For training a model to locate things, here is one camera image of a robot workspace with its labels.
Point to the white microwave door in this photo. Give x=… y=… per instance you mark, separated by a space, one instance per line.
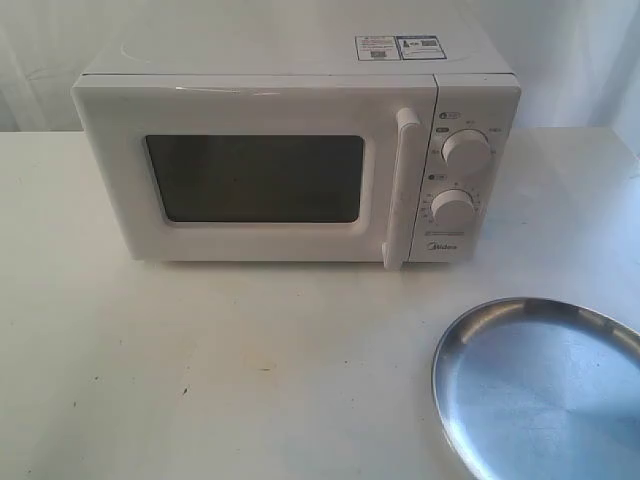
x=261 y=168

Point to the white microwave oven body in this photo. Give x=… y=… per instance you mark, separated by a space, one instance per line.
x=476 y=88

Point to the lower white control knob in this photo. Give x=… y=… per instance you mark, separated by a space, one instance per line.
x=452 y=208

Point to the white control knob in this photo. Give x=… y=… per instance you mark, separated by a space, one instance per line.
x=466 y=151
x=452 y=208

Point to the upper white control knob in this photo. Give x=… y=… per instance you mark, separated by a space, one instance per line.
x=466 y=151

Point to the round stainless steel tray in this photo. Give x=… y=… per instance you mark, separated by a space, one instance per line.
x=535 y=388

